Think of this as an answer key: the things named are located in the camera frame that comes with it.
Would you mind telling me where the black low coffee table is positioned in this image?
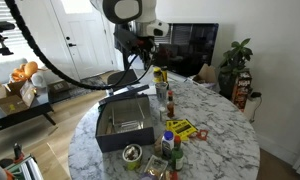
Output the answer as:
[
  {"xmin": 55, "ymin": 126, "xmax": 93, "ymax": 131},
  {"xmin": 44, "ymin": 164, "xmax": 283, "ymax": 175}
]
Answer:
[{"xmin": 0, "ymin": 87, "xmax": 57, "ymax": 135}]

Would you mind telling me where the black power adapter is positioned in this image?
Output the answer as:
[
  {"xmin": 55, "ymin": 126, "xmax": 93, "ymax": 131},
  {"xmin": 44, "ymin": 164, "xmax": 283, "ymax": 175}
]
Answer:
[{"xmin": 249, "ymin": 91, "xmax": 263, "ymax": 102}]

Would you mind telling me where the dark doormat rug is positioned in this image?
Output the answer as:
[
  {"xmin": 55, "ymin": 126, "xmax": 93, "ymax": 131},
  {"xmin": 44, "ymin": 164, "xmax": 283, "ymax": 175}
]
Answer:
[{"xmin": 69, "ymin": 74, "xmax": 108, "ymax": 98}]

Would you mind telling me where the green bottle red cap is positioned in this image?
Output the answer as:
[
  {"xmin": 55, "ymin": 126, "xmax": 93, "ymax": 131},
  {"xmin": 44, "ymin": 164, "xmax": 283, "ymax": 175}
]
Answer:
[{"xmin": 170, "ymin": 135, "xmax": 185, "ymax": 172}]

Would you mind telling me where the clear snack bag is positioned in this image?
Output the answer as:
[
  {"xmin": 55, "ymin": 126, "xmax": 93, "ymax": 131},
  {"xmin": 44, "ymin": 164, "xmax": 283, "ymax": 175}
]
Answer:
[{"xmin": 143, "ymin": 154, "xmax": 169, "ymax": 180}]

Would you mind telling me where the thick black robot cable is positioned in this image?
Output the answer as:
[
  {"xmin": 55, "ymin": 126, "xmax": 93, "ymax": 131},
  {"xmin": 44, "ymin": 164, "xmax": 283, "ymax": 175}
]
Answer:
[{"xmin": 3, "ymin": 0, "xmax": 155, "ymax": 91}]

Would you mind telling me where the black door handle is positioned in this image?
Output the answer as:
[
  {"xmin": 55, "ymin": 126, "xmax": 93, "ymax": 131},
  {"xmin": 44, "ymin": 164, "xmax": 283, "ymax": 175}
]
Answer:
[{"xmin": 65, "ymin": 36, "xmax": 78, "ymax": 48}]

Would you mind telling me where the yellow printed packet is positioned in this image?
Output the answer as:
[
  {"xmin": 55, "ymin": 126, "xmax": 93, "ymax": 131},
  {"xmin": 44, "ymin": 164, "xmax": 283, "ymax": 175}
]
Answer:
[{"xmin": 165, "ymin": 118, "xmax": 199, "ymax": 141}]

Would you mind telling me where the hot sauce bottle red cap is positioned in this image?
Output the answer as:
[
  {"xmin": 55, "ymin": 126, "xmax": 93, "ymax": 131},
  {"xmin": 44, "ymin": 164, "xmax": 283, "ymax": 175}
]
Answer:
[{"xmin": 166, "ymin": 90, "xmax": 176, "ymax": 119}]

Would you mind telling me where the white bottle blue cap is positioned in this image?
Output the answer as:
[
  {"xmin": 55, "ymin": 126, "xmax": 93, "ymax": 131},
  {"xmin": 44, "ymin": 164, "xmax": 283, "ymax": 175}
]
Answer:
[{"xmin": 160, "ymin": 130, "xmax": 175, "ymax": 160}]

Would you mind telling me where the open tin can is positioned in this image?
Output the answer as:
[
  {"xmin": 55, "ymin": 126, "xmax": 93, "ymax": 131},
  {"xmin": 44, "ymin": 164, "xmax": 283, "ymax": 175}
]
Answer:
[{"xmin": 121, "ymin": 143, "xmax": 144, "ymax": 171}]

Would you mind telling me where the small red ring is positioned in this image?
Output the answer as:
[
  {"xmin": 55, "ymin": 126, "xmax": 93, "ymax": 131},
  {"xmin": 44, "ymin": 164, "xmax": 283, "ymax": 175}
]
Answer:
[{"xmin": 195, "ymin": 128, "xmax": 210, "ymax": 141}]

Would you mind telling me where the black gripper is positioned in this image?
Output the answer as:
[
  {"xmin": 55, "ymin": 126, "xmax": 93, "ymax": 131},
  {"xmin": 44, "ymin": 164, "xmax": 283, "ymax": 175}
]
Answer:
[{"xmin": 113, "ymin": 24, "xmax": 158, "ymax": 69}]

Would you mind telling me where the dark grey shell chair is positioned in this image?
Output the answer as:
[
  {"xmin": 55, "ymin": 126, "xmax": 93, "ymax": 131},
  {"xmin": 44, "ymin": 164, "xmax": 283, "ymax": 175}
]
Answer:
[{"xmin": 106, "ymin": 68, "xmax": 140, "ymax": 88}]

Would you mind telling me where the white panel door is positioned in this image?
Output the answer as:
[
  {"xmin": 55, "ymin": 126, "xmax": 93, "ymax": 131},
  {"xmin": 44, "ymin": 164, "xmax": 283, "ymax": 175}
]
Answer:
[{"xmin": 49, "ymin": 0, "xmax": 117, "ymax": 81}]

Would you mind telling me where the small open cardboard box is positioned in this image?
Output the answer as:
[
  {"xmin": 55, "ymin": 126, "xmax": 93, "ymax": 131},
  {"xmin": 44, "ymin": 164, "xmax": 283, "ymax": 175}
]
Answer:
[{"xmin": 190, "ymin": 63, "xmax": 218, "ymax": 85}]

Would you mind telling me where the dark bottle with yellow label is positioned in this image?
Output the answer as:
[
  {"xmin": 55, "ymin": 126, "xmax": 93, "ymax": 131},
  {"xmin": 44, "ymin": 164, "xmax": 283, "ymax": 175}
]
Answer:
[{"xmin": 160, "ymin": 65, "xmax": 169, "ymax": 84}]

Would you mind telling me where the orange game box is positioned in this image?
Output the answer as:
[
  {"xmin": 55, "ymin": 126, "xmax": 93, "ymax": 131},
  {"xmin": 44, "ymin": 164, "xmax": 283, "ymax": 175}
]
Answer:
[{"xmin": 231, "ymin": 70, "xmax": 254, "ymax": 112}]

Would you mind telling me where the large black flat television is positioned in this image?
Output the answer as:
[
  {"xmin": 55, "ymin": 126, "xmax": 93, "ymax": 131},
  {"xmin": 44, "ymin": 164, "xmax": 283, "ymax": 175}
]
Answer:
[{"xmin": 155, "ymin": 22, "xmax": 220, "ymax": 78}]

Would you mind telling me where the green leafy houseplant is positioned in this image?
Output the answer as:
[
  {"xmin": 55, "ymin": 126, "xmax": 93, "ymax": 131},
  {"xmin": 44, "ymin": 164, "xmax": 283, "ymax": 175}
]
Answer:
[{"xmin": 217, "ymin": 37, "xmax": 254, "ymax": 76}]

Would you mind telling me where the dark plant pot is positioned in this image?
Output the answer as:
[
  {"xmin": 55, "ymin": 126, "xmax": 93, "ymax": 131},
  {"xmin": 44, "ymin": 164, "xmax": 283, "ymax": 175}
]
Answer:
[{"xmin": 218, "ymin": 71, "xmax": 238, "ymax": 100}]

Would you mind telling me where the yellow vitamin bottle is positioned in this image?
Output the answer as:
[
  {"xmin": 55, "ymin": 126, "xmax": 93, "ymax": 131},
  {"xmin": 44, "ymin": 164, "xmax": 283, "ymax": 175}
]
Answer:
[{"xmin": 152, "ymin": 66, "xmax": 164, "ymax": 84}]

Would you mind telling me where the orange plush toy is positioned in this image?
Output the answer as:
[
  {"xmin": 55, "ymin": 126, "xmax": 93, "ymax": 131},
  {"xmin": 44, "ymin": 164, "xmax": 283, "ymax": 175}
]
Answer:
[{"xmin": 9, "ymin": 61, "xmax": 40, "ymax": 83}]

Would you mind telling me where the blue cardboard box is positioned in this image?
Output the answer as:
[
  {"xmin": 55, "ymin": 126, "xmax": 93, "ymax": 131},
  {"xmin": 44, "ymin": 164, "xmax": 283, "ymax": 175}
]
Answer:
[{"xmin": 95, "ymin": 94, "xmax": 156, "ymax": 154}]

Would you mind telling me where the black camera stand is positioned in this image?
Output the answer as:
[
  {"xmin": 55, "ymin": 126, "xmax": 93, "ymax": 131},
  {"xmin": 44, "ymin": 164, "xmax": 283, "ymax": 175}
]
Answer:
[{"xmin": 0, "ymin": 21, "xmax": 17, "ymax": 56}]

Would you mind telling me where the small clear shaker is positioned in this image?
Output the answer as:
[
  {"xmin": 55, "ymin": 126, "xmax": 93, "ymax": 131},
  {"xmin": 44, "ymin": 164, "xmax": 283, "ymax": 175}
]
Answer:
[{"xmin": 158, "ymin": 106, "xmax": 166, "ymax": 122}]

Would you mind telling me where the large open cardboard box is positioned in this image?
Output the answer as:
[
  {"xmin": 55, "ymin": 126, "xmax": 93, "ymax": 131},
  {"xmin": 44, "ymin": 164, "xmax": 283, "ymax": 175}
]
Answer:
[{"xmin": 0, "ymin": 79, "xmax": 37, "ymax": 116}]

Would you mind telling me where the clear glass jar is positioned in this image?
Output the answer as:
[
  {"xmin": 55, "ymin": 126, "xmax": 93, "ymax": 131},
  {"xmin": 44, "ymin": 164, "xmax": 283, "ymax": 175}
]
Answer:
[{"xmin": 155, "ymin": 81, "xmax": 169, "ymax": 103}]

